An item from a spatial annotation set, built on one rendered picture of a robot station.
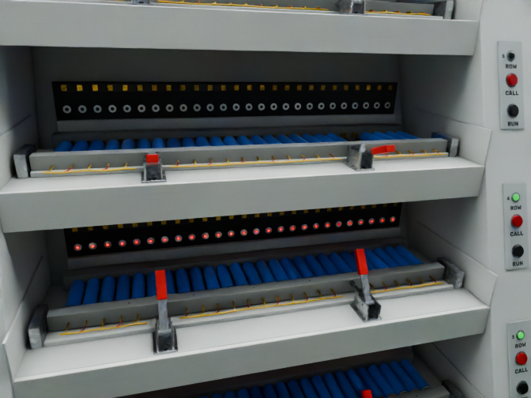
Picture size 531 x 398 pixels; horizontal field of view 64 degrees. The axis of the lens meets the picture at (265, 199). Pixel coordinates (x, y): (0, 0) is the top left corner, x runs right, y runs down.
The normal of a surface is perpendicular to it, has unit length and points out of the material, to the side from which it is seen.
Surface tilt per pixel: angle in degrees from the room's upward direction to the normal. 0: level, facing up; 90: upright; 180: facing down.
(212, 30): 109
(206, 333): 19
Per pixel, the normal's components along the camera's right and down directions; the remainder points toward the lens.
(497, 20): 0.25, 0.03
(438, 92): -0.96, 0.07
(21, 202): 0.26, 0.35
